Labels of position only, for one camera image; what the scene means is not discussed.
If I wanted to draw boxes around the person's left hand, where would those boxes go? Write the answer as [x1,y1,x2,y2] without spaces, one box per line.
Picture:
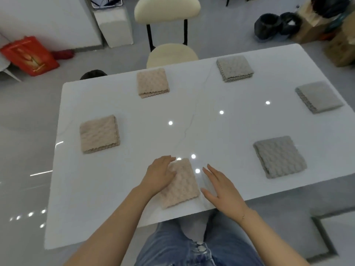
[137,155,177,197]

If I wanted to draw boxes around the person's right hand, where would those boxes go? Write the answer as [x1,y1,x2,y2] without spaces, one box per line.
[200,164,250,224]

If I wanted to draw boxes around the beige fluffy towel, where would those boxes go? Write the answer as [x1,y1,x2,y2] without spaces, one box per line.
[136,68,170,99]
[159,158,201,209]
[80,115,121,154]

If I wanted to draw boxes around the taupe fluffy towel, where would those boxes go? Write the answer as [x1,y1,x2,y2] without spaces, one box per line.
[253,136,308,179]
[295,81,344,114]

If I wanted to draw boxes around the blue-grey fluffy towel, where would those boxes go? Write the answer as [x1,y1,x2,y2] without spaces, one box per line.
[216,55,254,83]

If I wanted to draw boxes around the person's left forearm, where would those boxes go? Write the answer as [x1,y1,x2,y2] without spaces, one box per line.
[64,187,152,266]

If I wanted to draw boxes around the person's right forearm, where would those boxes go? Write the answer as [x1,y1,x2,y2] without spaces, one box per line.
[238,209,311,266]

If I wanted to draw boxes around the white glossy table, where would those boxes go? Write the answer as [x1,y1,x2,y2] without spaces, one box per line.
[44,43,355,250]

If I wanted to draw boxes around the grey bin with black bag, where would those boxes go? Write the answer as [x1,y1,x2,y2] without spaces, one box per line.
[80,69,108,81]

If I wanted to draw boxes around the white rectangular box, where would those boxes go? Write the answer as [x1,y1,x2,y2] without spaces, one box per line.
[93,5,133,48]

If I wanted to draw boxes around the dark red cloth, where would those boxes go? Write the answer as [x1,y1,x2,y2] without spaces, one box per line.
[51,49,75,61]

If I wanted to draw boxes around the cream padded chair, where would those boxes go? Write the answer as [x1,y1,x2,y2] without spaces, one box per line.
[134,0,201,69]

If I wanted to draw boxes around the red shopping bag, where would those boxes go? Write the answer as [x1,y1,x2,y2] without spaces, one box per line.
[0,35,60,77]

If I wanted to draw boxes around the brown cardboard box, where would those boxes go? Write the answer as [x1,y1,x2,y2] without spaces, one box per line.
[291,0,333,45]
[323,34,355,67]
[339,12,355,39]

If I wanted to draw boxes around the white side table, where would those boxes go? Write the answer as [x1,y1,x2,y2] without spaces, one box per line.
[0,33,23,82]

